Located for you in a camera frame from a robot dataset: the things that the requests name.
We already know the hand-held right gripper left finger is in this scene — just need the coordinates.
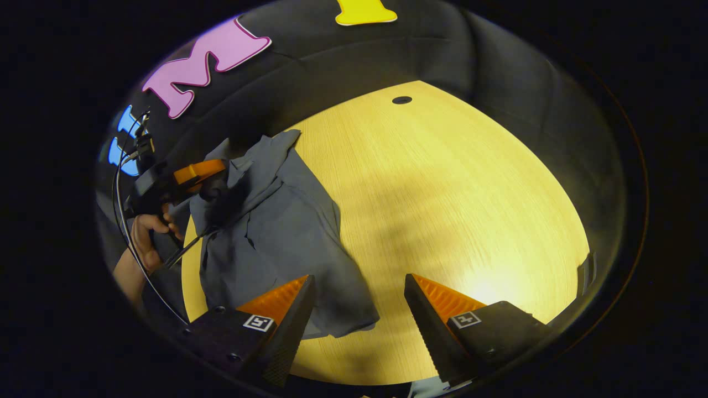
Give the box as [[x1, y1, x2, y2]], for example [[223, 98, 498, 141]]
[[177, 275, 317, 387]]

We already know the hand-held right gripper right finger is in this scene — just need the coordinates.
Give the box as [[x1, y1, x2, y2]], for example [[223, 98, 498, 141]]
[[404, 273, 554, 386]]

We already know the grey long-sleeved shirt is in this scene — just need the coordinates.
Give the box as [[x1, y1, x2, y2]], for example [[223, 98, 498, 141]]
[[152, 129, 381, 339]]

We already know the black backdrop cloth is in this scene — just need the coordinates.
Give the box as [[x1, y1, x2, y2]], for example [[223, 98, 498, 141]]
[[94, 0, 628, 332]]

